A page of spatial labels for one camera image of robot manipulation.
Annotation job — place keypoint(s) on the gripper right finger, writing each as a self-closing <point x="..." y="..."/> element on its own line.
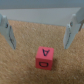
<point x="71" y="31"/>

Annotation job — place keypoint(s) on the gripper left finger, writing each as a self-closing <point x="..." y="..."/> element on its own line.
<point x="7" y="30"/>

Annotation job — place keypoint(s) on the pink block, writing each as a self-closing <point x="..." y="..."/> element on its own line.
<point x="45" y="57"/>

